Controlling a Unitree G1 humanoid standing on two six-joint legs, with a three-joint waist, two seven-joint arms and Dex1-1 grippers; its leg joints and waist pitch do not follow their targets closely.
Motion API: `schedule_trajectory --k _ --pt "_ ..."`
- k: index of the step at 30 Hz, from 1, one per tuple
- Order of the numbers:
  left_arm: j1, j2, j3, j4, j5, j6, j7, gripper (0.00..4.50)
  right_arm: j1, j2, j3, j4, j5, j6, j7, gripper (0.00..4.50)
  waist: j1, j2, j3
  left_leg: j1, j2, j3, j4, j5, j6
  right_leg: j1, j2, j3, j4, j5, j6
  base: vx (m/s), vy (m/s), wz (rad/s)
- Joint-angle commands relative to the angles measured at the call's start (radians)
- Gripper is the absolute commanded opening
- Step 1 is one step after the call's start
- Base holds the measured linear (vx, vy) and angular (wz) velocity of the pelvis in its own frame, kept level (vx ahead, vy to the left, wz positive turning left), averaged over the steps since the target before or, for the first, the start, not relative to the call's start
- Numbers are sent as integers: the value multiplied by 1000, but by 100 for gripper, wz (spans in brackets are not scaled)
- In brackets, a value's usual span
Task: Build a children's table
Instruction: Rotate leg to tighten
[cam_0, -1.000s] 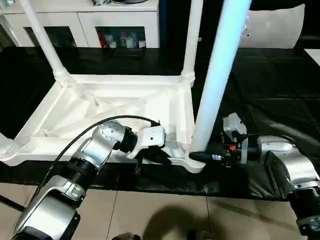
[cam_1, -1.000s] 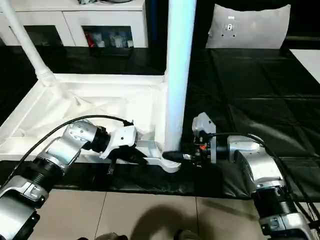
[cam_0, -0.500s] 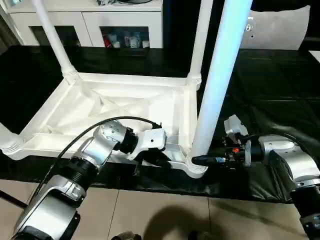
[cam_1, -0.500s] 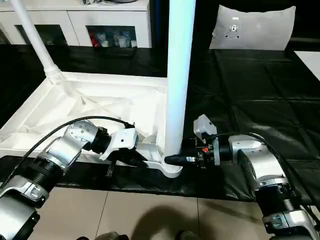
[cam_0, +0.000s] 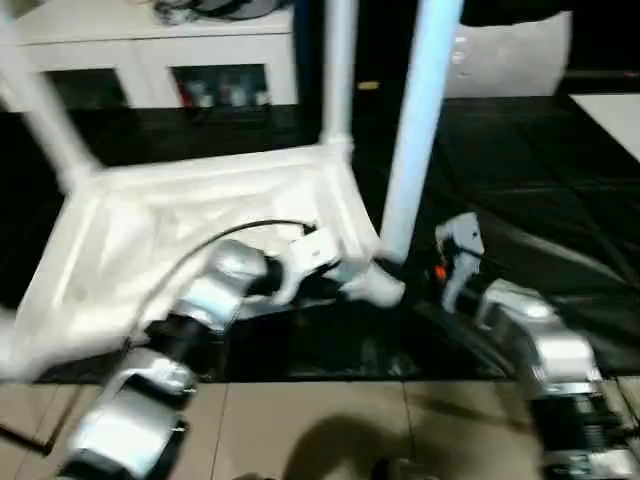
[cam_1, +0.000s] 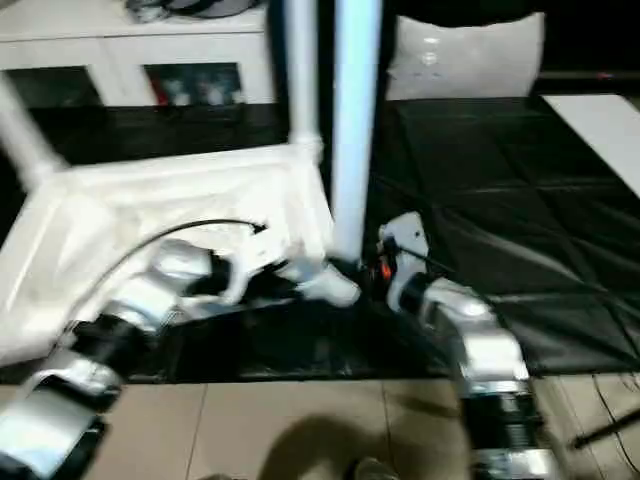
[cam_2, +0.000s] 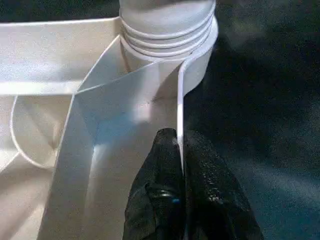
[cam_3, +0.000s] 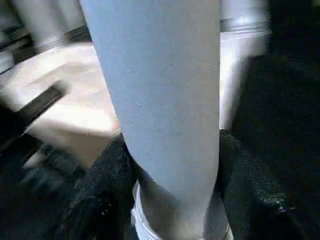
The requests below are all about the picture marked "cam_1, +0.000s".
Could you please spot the dark right robot foot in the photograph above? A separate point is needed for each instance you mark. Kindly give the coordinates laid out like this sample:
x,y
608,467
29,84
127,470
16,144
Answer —
x,y
375,470

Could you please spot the black bar with red mark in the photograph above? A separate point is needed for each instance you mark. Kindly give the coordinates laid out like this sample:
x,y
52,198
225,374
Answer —
x,y
585,75

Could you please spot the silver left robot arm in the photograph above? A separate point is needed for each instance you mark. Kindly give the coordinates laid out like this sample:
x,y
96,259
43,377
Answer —
x,y
140,300

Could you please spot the grey rice cooker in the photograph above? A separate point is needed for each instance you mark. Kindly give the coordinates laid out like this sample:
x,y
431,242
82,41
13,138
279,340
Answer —
x,y
210,6

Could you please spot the dark clutter pile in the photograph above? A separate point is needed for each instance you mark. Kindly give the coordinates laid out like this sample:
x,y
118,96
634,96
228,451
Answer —
x,y
142,9

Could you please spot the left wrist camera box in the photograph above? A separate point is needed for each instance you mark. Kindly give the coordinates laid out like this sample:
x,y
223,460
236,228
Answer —
x,y
255,255

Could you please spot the black tripod leg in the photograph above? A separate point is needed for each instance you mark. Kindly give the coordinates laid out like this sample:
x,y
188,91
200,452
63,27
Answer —
x,y
605,430

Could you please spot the white plastic table leg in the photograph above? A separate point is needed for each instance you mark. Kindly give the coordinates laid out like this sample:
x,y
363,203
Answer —
x,y
352,125
25,130
302,75

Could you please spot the white glass-door cabinet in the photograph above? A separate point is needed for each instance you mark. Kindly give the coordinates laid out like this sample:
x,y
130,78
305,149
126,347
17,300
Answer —
x,y
125,45

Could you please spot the black work mat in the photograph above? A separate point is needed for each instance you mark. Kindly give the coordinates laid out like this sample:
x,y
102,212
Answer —
x,y
500,200

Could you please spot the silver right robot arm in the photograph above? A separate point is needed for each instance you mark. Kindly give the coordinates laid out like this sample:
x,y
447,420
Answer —
x,y
485,350

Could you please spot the white plastic table top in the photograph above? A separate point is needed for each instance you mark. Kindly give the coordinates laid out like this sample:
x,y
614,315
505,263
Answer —
x,y
125,200

